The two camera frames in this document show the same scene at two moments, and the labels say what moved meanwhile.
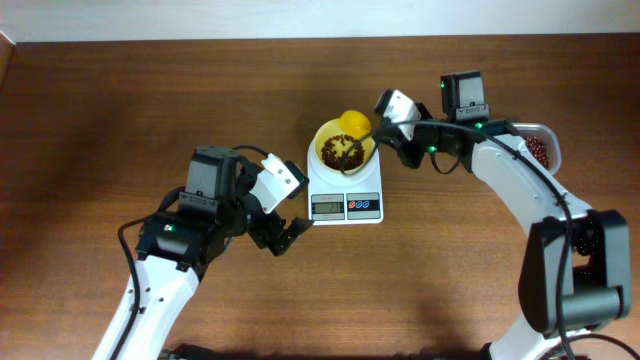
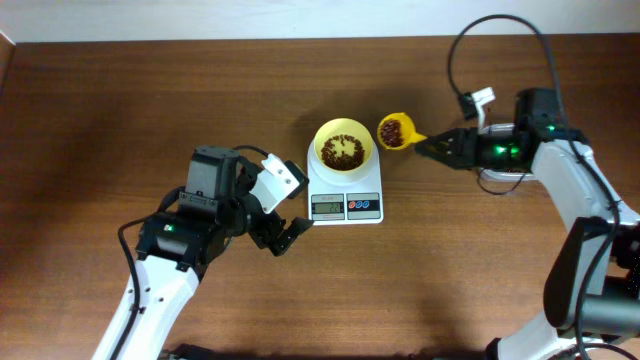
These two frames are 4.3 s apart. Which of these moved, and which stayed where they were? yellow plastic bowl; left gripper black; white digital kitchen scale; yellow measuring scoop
Moved: yellow measuring scoop
Stayed: white digital kitchen scale; yellow plastic bowl; left gripper black
